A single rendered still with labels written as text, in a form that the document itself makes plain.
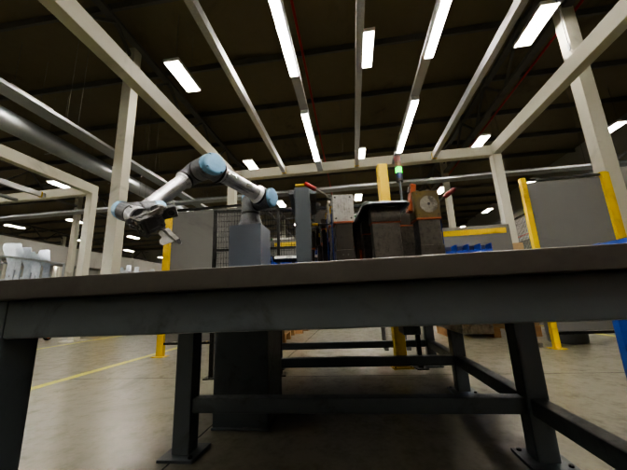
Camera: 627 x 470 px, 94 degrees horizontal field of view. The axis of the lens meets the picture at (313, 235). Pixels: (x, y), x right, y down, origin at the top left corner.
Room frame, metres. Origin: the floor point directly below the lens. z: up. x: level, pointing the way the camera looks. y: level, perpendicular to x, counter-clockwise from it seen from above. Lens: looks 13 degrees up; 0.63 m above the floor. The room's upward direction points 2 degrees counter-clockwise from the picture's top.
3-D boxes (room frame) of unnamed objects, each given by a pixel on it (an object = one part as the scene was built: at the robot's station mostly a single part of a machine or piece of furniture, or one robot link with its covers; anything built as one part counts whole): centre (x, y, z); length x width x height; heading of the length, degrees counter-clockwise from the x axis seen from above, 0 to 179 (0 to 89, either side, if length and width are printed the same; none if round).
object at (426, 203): (1.20, -0.49, 0.88); 0.14 x 0.09 x 0.36; 91
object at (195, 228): (3.96, 1.44, 1.00); 1.34 x 0.14 x 2.00; 83
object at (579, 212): (3.39, -3.07, 1.00); 1.04 x 0.14 x 2.00; 83
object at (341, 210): (1.20, -0.11, 0.88); 0.12 x 0.07 x 0.36; 91
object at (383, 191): (2.89, -0.75, 1.00); 0.18 x 0.18 x 2.00; 1
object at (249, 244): (1.82, 0.40, 0.90); 0.20 x 0.20 x 0.40; 83
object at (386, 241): (1.16, -0.29, 0.84); 0.12 x 0.05 x 0.29; 91
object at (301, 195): (1.30, 0.04, 0.92); 0.08 x 0.08 x 0.44; 1
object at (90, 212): (6.48, 5.16, 1.64); 0.36 x 0.36 x 3.28; 83
